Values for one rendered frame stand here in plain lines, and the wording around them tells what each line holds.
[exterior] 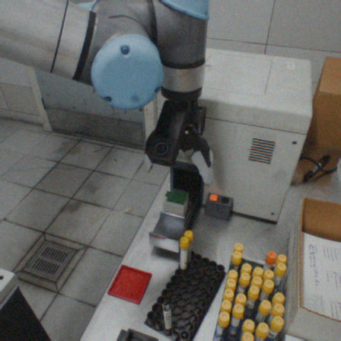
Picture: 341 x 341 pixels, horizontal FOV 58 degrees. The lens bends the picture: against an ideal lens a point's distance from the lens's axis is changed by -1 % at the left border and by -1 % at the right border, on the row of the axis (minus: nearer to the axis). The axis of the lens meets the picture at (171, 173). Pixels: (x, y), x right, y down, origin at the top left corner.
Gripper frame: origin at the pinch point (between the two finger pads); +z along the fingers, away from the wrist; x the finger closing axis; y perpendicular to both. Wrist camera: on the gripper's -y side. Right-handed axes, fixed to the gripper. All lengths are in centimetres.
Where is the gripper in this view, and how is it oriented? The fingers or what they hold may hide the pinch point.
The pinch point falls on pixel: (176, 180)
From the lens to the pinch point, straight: 64.7
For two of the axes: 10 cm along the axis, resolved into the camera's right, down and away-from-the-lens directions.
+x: -9.5, -2.1, 2.5
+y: 3.2, -6.2, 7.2
